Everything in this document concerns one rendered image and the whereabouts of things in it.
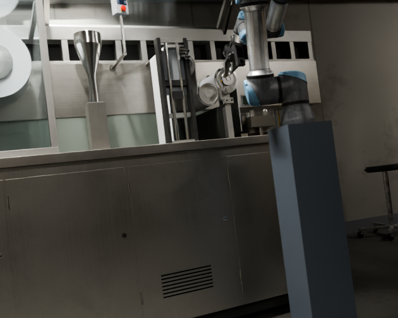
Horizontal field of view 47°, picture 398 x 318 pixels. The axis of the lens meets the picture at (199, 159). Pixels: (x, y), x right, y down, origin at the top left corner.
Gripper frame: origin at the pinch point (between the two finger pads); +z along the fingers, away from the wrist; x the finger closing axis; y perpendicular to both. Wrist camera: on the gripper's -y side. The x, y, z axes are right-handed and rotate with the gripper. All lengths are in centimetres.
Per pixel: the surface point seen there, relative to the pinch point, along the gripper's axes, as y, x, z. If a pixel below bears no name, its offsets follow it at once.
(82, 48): 20, 76, -3
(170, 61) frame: 0.7, 35.4, -8.0
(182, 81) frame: -9.0, 31.0, -2.6
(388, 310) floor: -130, -42, 42
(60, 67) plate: 35, 83, 19
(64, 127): 10, 85, 40
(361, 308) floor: -123, -35, 51
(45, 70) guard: -13, 98, -13
